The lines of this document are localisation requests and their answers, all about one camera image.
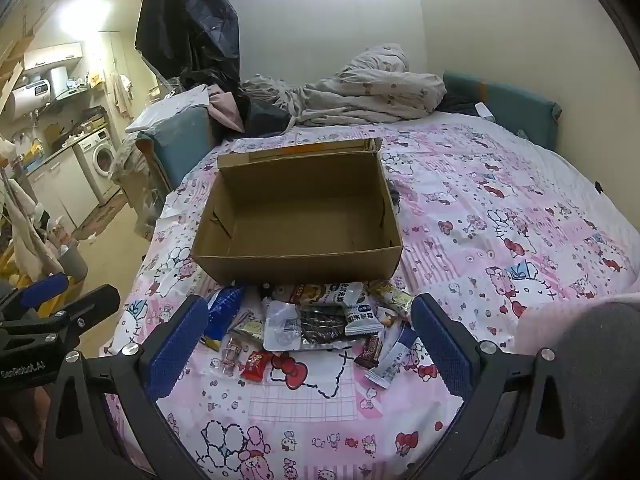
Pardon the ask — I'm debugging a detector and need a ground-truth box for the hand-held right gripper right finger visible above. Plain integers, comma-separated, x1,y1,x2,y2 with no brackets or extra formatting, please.
410,292,601,480

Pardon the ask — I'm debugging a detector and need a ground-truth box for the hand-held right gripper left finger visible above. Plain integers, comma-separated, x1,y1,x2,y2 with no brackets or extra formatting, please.
42,294,211,480

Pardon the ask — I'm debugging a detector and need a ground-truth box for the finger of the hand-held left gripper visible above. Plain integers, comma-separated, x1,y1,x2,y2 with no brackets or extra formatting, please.
0,272,71,313
47,284,122,333

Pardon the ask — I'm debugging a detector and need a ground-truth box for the blue snack packet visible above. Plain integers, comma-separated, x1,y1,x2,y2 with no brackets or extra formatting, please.
206,286,246,353

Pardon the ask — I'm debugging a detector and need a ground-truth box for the gold snack packet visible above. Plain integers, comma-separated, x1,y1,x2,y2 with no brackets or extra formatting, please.
229,310,266,348

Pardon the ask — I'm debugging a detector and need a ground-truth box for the red candy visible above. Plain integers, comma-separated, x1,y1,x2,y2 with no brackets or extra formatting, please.
239,350,275,383

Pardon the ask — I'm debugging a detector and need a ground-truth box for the brown cardboard box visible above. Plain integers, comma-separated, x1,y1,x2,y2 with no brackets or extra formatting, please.
190,137,405,287

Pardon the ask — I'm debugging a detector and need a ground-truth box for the grey trash bin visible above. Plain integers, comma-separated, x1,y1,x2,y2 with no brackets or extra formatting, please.
60,245,88,283

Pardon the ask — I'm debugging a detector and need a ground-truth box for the white hanging cloth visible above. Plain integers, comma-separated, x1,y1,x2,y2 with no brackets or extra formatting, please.
7,180,63,281

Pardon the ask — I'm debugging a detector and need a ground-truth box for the white blue stick packet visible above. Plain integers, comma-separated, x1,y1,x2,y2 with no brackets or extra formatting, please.
367,327,418,390

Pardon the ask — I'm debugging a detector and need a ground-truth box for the yellow snack packet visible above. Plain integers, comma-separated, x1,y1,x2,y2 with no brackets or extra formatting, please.
367,282,416,321

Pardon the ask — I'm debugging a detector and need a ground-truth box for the brown chocolate bar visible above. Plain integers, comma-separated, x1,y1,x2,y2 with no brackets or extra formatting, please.
354,332,386,370

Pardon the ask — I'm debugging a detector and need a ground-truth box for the white rice snack packet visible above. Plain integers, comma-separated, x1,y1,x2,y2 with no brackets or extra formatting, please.
344,302,386,337
320,281,368,306

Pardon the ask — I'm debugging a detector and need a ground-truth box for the white kitchen counter cabinet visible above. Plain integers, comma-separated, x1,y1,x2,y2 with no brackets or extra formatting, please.
25,147,101,231

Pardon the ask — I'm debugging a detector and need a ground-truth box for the pink printed bedsheet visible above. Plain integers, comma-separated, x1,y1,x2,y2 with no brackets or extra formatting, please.
107,110,640,480

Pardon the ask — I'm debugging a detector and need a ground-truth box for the white washing machine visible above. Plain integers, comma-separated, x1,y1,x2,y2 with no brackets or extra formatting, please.
75,127,121,206

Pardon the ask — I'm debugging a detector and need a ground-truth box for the teal footboard cushion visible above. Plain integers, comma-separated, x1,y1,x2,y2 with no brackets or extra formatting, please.
135,107,216,191

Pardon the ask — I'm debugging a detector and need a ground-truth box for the white water heater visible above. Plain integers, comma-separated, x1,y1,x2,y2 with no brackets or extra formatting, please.
10,82,56,121

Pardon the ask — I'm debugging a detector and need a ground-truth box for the hanging towel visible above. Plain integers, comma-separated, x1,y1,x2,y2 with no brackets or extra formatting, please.
112,74,133,116

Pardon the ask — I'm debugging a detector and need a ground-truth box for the white flat package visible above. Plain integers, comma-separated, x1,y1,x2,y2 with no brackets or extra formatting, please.
125,85,211,133

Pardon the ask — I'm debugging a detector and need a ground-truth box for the pink cloth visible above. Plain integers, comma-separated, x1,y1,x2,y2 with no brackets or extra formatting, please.
207,85,246,131

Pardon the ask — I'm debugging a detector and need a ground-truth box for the dark clothing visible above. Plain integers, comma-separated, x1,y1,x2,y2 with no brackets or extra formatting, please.
439,92,482,117

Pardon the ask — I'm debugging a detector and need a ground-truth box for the teal headboard cushion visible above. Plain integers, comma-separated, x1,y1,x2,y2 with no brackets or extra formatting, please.
442,71,562,151

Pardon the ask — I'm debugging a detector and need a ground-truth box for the crumpled printed quilt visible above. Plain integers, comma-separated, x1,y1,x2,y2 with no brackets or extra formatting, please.
240,44,448,127

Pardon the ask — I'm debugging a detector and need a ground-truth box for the black hanging garment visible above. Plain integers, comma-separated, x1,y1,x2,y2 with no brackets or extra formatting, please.
135,0,241,91

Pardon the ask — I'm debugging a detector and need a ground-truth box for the white wall cabinet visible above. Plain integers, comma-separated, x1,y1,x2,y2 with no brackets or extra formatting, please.
22,42,83,71

